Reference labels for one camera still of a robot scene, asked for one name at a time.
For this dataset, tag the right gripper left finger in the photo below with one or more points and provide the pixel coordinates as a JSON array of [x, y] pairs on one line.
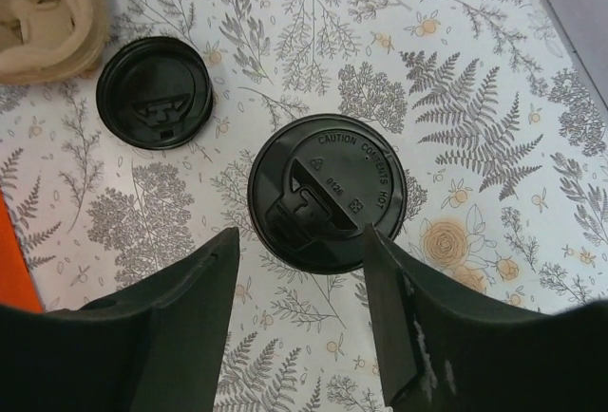
[[156, 345]]

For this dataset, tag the floral tablecloth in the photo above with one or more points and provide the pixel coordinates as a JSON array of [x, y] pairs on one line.
[[504, 151]]

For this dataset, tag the black plastic cup lid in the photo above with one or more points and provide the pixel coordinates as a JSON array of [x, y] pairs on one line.
[[316, 184]]

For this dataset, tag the orange paper bag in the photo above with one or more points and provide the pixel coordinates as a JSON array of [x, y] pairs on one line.
[[17, 288]]

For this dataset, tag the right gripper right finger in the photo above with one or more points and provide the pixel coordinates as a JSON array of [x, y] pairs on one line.
[[444, 347]]

